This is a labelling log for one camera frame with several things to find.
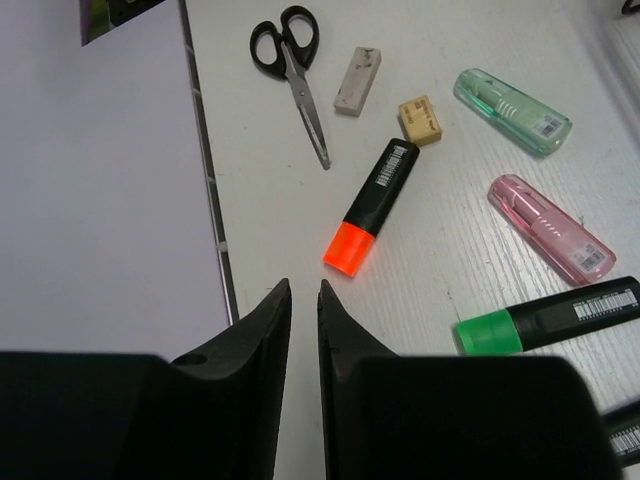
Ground pink black highlighter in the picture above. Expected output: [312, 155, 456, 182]
[603, 401, 640, 467]

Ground green correction tape dispenser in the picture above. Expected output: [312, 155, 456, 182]
[453, 68, 573, 158]

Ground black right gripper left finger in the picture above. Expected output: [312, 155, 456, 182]
[1, 280, 292, 479]

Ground pink correction tape dispenser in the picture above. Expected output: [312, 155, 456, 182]
[487, 174, 616, 286]

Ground small beige eraser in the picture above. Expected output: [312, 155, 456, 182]
[398, 95, 442, 147]

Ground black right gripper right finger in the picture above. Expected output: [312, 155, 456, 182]
[317, 281, 622, 479]

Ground green black highlighter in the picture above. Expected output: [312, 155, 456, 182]
[455, 276, 639, 356]

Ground black handled scissors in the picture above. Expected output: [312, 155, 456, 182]
[249, 5, 331, 170]

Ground orange black highlighter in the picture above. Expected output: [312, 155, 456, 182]
[323, 138, 420, 277]

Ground grey white eraser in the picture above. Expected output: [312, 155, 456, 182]
[333, 47, 382, 117]

